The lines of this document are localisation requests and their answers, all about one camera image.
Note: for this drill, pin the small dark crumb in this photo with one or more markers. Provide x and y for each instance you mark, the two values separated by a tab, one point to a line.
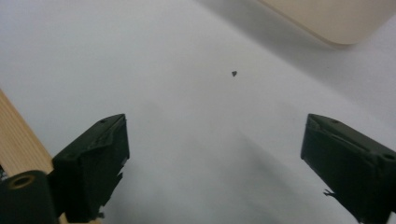
234	73

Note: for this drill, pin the cream plastic tray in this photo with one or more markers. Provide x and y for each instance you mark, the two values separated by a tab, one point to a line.
336	18

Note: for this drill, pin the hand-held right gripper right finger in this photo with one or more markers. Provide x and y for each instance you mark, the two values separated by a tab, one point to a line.
351	161

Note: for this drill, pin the light wooden board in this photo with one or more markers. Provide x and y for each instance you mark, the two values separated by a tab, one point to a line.
18	143

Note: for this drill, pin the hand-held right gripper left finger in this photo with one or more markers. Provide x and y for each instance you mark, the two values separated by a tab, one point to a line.
90	168

